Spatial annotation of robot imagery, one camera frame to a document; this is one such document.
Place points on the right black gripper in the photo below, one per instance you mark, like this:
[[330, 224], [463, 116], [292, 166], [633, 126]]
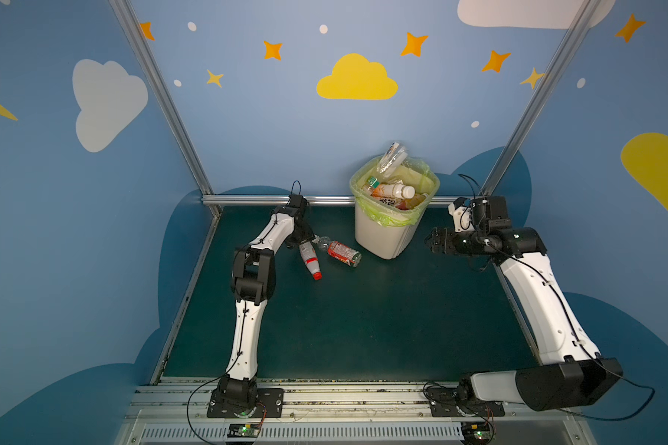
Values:
[[445, 242]]

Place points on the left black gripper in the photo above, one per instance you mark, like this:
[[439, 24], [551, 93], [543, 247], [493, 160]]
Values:
[[303, 238]]

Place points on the white bottle red cap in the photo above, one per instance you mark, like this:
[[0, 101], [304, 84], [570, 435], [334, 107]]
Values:
[[309, 257]]

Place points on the clear bottle red label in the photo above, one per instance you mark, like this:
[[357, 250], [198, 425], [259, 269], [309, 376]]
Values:
[[339, 251]]

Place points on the white orange label bottle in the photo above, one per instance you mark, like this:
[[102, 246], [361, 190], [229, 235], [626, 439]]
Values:
[[398, 191]]

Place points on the white label green cap bottle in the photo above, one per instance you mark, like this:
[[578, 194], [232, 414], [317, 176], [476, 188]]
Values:
[[391, 160]]

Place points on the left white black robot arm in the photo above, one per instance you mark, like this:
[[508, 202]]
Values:
[[253, 283]]

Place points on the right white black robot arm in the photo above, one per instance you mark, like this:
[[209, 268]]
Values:
[[571, 371]]

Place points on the white waste bin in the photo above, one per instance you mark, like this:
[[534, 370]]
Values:
[[384, 230]]

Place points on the green plastic bin liner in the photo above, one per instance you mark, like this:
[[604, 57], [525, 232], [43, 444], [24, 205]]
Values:
[[414, 172]]

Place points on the right controller board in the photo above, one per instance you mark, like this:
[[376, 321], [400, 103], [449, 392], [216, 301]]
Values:
[[476, 432]]

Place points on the controller board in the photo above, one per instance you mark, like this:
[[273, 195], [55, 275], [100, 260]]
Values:
[[476, 432], [243, 431]]

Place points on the left controller board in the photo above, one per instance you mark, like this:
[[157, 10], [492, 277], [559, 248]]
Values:
[[243, 431]]

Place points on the horizontal aluminium frame bar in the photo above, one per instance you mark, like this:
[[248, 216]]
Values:
[[275, 200]]

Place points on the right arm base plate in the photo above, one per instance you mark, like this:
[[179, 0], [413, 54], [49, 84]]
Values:
[[443, 402]]

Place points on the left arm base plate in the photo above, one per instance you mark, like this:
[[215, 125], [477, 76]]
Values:
[[250, 404]]

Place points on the right aluminium frame post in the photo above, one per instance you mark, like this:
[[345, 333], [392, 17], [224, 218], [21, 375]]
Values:
[[564, 54]]

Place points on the aluminium frame post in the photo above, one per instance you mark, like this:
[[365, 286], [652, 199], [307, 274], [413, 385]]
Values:
[[564, 54], [127, 18]]

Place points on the left aluminium frame post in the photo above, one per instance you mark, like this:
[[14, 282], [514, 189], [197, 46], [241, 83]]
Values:
[[127, 18]]

